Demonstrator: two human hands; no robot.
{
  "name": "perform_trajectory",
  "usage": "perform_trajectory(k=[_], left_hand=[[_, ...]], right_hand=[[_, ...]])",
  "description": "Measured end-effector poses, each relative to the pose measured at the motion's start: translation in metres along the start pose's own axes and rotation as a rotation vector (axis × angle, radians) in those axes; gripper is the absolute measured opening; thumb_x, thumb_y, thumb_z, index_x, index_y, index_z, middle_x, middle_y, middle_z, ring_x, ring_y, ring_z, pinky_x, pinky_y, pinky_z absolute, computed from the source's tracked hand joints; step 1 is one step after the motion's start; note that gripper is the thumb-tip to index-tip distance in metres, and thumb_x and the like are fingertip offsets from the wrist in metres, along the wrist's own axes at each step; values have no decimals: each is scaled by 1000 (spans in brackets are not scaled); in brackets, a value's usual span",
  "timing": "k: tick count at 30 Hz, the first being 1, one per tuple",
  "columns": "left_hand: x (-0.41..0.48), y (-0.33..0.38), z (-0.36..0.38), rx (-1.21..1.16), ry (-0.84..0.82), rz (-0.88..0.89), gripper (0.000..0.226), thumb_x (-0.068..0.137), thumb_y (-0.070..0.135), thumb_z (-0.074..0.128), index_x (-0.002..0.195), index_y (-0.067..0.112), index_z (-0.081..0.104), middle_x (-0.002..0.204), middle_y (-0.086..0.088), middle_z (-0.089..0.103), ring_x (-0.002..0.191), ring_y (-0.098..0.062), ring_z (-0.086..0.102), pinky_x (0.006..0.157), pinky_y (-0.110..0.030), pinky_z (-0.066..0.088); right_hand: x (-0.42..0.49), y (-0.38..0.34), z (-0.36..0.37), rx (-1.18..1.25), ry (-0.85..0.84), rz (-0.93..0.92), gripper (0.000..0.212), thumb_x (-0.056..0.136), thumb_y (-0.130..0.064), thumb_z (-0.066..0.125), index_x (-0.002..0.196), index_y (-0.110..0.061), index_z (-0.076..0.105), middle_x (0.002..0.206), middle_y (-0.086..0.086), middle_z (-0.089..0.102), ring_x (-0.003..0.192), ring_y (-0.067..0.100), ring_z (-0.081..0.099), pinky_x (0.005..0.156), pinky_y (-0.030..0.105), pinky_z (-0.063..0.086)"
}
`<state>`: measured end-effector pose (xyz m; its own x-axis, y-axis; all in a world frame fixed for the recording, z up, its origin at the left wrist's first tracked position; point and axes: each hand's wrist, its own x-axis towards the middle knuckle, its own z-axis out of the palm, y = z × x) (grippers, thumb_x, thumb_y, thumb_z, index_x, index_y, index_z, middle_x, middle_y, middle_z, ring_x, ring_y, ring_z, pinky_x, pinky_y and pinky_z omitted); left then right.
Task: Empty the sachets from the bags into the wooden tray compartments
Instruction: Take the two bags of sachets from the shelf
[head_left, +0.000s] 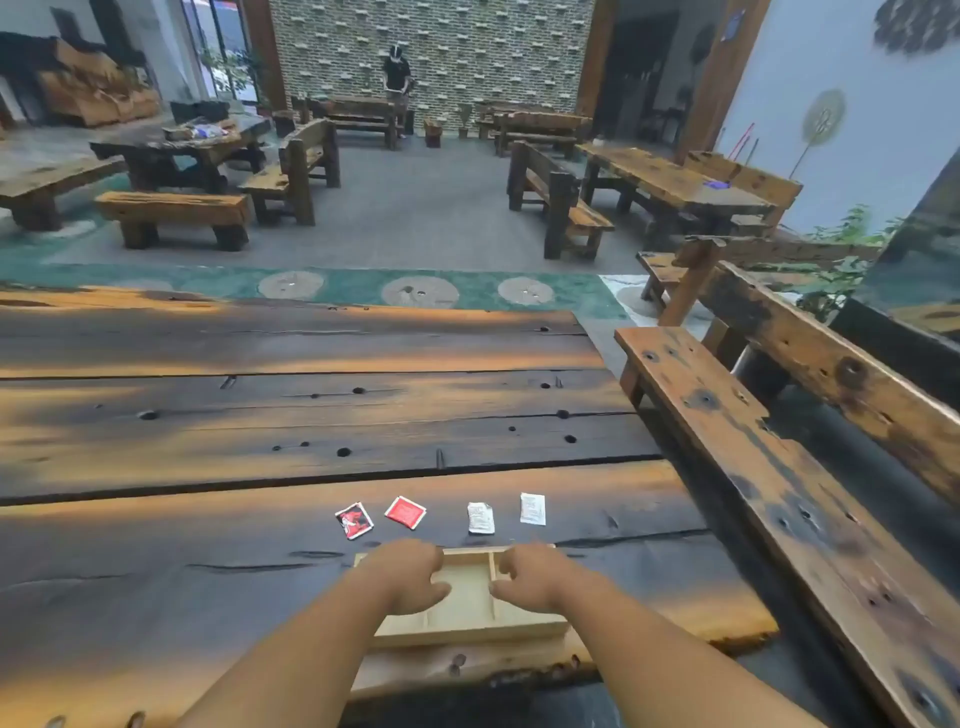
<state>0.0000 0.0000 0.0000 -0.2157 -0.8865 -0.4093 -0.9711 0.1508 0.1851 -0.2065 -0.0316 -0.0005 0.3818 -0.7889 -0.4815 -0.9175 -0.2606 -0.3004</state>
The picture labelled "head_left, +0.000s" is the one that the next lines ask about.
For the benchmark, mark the person's left hand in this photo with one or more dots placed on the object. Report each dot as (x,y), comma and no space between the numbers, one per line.
(409,574)

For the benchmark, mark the person's right hand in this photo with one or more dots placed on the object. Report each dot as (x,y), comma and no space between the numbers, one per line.
(540,577)

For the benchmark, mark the wooden three-compartment tray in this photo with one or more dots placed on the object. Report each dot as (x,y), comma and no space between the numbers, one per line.
(469,600)

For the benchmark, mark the white sachet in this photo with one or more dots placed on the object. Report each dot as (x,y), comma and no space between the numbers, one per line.
(532,508)
(481,518)

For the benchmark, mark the red black sachet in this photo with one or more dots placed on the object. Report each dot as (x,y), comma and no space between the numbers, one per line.
(354,520)

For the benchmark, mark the person's right forearm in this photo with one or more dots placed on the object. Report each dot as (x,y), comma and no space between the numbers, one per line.
(660,667)

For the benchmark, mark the person's left forearm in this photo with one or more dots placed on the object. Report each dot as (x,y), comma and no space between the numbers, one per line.
(300,660)

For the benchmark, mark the long rustic wooden bench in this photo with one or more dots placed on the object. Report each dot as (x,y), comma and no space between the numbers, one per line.
(787,510)

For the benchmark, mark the round stone floor disc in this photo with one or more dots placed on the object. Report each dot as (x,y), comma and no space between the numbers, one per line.
(291,285)
(526,291)
(420,292)

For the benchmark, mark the green leafy plant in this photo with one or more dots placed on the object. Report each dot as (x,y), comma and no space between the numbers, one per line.
(832,285)

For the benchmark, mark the small blue object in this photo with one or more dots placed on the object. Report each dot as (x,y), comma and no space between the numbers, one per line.
(716,184)

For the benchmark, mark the wooden stump stool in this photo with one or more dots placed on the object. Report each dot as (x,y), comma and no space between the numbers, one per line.
(433,133)
(285,122)

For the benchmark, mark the small potted plant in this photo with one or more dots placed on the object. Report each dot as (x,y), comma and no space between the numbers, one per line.
(464,124)

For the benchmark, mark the white blue plastic bag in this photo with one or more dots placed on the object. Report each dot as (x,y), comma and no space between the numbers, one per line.
(202,132)

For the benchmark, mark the dark slab wooden table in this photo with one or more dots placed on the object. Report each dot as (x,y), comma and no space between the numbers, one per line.
(150,150)

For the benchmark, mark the tall green indoor plant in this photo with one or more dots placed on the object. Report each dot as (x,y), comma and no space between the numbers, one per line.
(232,75)

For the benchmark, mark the round pale fan ornament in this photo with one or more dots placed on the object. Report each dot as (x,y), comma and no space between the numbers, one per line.
(823,116)

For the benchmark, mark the carved wooden sofa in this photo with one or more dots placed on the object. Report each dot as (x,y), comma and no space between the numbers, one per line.
(90,94)

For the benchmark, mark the blue wall sign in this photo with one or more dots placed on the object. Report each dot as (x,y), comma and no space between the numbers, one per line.
(733,25)

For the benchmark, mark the dark round wall ornament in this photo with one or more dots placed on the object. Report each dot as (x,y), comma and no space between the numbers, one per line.
(915,22)

